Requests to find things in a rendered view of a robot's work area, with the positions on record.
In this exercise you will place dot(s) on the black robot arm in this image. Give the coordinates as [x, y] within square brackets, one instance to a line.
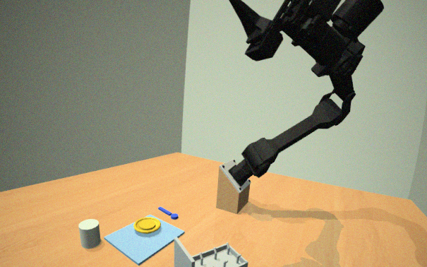
[337, 54]

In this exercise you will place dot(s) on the light blue mat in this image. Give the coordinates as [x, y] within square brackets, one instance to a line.
[139, 247]

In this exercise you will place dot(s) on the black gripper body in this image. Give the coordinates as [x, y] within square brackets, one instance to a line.
[267, 45]

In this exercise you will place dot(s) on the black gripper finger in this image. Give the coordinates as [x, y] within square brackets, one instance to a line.
[254, 25]

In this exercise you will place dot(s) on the grey cylinder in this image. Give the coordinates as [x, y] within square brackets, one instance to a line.
[89, 233]

